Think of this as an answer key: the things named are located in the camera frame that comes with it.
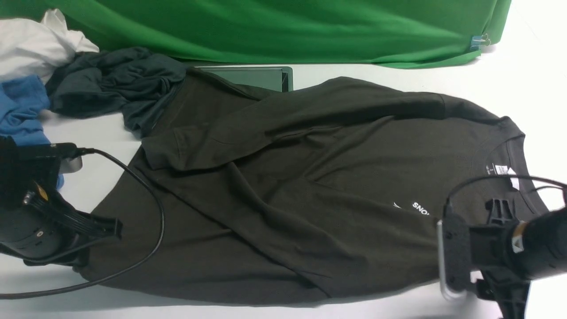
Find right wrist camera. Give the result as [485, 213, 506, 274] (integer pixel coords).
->
[437, 213, 472, 302]

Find blue binder clip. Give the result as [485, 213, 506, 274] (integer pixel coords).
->
[470, 34, 491, 51]

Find metal table cable hatch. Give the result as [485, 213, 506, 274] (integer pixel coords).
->
[200, 66, 294, 92]

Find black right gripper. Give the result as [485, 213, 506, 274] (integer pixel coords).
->
[470, 198, 530, 319]

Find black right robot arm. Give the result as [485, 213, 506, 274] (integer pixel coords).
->
[470, 199, 567, 319]

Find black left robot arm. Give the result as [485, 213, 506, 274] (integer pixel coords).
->
[0, 137, 122, 267]

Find dark teal crumpled shirt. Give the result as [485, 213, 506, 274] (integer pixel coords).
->
[45, 47, 188, 137]

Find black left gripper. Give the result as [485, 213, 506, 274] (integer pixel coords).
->
[1, 180, 122, 267]

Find white crumpled shirt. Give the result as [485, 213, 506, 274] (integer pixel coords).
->
[0, 9, 99, 84]

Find blue crumpled shirt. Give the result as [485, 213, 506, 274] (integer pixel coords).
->
[0, 75, 65, 191]

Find dark gray long-sleeved shirt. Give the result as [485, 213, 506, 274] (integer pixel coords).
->
[106, 68, 527, 305]

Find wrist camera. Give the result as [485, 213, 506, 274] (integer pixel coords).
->
[17, 143, 83, 175]
[437, 213, 472, 302]

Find green backdrop cloth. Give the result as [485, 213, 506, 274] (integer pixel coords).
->
[1, 0, 512, 69]

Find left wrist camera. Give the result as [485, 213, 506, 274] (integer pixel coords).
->
[17, 143, 83, 175]

